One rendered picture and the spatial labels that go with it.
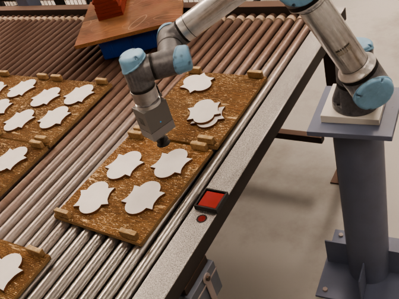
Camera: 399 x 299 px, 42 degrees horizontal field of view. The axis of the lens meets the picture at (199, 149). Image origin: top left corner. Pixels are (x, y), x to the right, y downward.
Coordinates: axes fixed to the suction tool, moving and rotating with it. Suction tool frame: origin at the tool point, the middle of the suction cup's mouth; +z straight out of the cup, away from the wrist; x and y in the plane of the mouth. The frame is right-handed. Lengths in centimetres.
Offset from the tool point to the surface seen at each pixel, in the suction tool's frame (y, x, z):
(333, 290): -40, 22, 101
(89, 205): 27.5, -6.9, 8.1
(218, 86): -39.2, -19.8, 9.1
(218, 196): 0.5, 22.8, 9.8
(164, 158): -0.1, -3.5, 8.1
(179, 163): -1.4, 2.8, 8.1
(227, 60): -57, -34, 11
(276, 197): -69, -37, 103
